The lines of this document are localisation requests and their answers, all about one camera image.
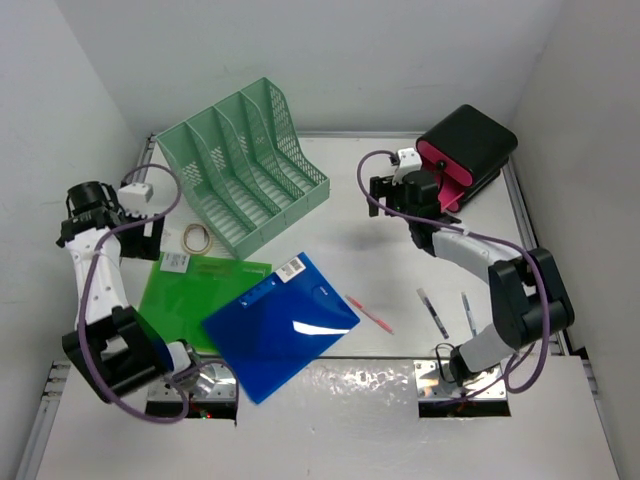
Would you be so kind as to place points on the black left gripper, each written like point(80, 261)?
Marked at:
point(145, 247)

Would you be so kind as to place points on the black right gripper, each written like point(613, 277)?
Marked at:
point(383, 187)

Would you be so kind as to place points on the black pink drawer box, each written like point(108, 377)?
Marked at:
point(465, 151)

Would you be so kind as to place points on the clear tape roll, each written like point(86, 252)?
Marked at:
point(196, 239)

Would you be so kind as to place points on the mint green file organizer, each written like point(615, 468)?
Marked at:
point(242, 169)

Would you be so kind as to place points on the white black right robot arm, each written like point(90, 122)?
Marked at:
point(529, 301)

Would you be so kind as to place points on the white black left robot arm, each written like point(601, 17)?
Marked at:
point(112, 345)

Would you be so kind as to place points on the purple clear pen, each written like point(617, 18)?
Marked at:
point(428, 304)

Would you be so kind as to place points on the blue clear pen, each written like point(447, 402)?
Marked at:
point(469, 314)

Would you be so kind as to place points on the green plastic folder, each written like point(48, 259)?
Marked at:
point(183, 290)

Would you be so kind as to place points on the red pen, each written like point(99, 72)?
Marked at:
point(362, 309)

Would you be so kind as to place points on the blue plastic folder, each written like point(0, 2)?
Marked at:
point(272, 331)

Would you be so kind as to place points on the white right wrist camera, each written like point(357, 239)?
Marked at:
point(405, 161)

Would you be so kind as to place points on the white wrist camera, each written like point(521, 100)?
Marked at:
point(135, 197)
point(405, 161)

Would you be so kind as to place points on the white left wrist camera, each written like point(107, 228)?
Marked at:
point(135, 197)

